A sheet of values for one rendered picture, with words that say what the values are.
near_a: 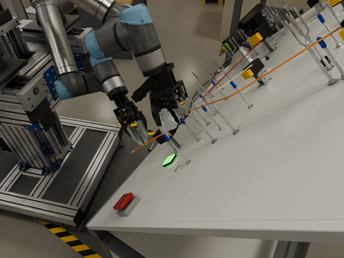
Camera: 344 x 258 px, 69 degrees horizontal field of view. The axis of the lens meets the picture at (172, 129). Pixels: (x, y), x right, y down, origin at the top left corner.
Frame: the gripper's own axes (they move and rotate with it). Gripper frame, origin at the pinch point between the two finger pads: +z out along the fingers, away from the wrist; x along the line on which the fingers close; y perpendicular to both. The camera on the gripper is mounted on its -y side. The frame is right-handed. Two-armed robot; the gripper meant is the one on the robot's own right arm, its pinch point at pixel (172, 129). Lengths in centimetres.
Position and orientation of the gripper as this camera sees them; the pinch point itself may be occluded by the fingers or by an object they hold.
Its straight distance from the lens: 77.6
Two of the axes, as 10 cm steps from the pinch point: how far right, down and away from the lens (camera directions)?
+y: 8.3, -0.4, -5.5
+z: 3.3, 8.3, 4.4
